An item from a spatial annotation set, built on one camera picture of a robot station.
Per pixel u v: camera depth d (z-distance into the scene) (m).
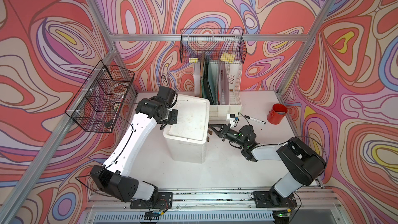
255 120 1.03
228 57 0.91
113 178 0.38
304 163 0.47
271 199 0.68
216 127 0.79
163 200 0.73
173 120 0.65
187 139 0.66
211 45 0.96
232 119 0.80
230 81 1.19
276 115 0.98
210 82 0.89
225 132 0.72
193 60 0.82
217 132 0.76
